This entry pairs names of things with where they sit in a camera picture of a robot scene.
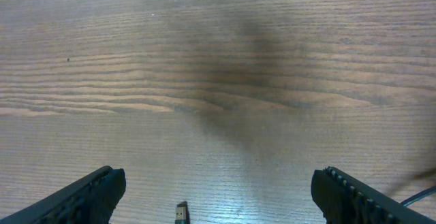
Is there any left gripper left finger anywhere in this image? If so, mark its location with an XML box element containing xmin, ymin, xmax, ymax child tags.
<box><xmin>1</xmin><ymin>165</ymin><xmax>126</xmax><ymax>224</ymax></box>

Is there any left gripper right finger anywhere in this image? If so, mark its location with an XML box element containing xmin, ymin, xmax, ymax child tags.
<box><xmin>311</xmin><ymin>166</ymin><xmax>435</xmax><ymax>224</ymax></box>

